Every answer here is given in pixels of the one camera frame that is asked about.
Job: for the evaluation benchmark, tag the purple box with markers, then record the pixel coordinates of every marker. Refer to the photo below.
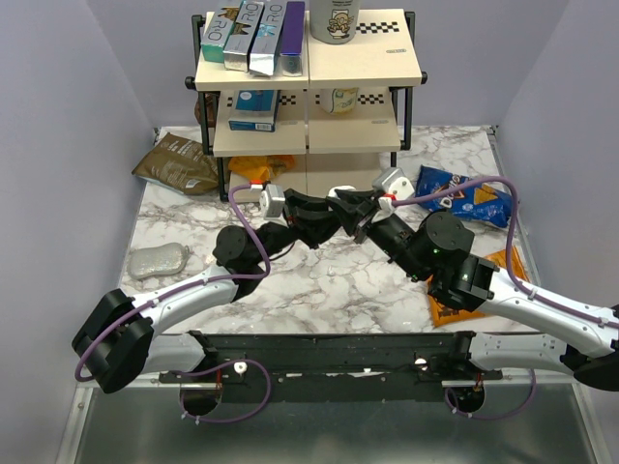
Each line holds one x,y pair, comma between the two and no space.
292,39

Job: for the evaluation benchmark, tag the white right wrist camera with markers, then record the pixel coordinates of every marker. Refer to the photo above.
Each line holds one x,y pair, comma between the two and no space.
392,185

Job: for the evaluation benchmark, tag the yellow orange snack packet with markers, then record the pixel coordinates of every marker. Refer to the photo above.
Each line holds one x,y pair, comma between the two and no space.
261,168

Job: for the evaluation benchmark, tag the dark brown packet behind shelf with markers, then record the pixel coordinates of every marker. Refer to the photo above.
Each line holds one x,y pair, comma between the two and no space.
204,110

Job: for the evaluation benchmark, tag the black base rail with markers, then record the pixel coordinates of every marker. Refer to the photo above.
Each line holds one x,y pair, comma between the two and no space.
331,368

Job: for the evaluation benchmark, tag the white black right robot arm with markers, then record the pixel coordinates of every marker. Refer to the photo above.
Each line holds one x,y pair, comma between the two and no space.
567,336

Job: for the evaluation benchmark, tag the silver glitter pouch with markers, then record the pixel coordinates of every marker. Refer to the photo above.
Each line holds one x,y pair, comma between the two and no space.
166,260

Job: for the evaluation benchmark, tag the blue white carton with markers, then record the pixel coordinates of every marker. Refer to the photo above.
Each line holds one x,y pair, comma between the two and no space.
254,110

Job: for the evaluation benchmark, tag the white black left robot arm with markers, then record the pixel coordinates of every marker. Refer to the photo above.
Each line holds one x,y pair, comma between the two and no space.
125,336

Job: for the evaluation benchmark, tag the silver blue RIO box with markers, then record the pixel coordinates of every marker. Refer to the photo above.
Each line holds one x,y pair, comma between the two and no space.
265,48

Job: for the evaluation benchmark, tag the teal RIO box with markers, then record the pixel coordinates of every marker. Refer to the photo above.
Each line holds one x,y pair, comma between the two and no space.
218,30

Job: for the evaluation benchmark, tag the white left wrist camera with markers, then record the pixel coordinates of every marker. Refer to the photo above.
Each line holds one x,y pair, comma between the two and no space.
272,201

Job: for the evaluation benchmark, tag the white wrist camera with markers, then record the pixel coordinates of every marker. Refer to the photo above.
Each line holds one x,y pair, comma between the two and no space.
392,185
272,201

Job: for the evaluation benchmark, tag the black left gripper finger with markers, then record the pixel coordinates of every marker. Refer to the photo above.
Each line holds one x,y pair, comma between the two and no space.
320,227
297,200

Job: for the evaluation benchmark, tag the blue Doritos chip bag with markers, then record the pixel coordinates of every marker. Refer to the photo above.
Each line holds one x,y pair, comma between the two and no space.
482,203

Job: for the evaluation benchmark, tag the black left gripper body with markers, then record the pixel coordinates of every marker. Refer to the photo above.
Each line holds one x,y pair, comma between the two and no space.
292,217

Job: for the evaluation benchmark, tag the white earbud charging case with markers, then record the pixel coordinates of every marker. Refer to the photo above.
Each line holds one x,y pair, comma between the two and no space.
335,191

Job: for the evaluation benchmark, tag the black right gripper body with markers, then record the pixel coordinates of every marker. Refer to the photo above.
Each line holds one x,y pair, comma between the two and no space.
368,213

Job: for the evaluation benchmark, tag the beige three-tier shelf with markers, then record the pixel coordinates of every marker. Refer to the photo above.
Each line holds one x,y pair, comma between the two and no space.
380,61

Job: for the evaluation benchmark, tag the white cartoon mug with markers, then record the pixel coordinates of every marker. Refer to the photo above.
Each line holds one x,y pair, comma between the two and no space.
333,21

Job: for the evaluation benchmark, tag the orange snack bag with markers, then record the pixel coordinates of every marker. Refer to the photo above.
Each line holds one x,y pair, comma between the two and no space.
455,294

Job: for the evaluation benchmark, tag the brown foil pouch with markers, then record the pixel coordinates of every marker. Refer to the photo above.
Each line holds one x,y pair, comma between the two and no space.
179,163

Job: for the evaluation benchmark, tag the cream printed mug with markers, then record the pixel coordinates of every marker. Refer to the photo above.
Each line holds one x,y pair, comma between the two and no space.
338,101

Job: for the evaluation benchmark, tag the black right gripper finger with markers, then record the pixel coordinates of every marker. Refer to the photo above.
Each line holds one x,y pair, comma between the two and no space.
350,213
356,198

